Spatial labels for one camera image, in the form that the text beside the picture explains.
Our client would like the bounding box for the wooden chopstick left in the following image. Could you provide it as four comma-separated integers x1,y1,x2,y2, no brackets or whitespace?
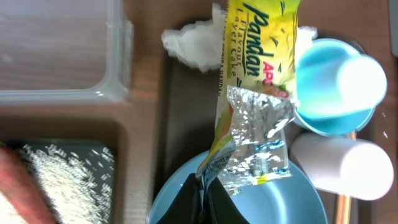
334,195,346,224

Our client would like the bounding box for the white pink cup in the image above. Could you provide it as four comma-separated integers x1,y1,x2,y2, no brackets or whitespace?
290,133,394,200

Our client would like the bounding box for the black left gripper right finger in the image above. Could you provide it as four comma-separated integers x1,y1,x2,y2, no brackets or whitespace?
206,178,249,224

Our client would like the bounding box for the light blue cup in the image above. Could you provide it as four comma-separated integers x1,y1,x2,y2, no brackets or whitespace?
296,52,387,119

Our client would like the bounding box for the light blue bowl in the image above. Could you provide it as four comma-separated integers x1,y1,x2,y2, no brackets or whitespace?
294,38,375,136

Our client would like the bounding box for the black plastic tray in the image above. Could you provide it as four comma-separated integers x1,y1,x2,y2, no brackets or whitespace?
1,117,123,223

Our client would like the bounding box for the wooden chopstick right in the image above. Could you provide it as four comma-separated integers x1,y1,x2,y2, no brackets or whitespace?
341,132,357,224

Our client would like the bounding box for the crumpled white tissue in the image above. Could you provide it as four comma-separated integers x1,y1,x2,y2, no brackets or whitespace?
160,2,318,73

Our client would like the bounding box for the grey dishwasher rack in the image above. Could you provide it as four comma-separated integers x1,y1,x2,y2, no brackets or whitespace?
388,0,398,58

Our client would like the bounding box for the yellow pandan cake wrapper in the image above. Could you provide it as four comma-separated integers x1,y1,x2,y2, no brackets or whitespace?
195,0,302,197

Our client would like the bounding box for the clear plastic container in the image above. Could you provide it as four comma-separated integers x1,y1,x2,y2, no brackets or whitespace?
1,0,134,105

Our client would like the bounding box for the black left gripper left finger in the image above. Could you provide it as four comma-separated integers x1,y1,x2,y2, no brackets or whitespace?
157,174,202,224

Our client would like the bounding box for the wooden chopstick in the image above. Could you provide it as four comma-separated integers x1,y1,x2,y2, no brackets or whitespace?
341,132,357,224
334,195,346,224

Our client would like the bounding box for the pile of white rice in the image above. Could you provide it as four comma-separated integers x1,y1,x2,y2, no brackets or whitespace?
1,144,115,224

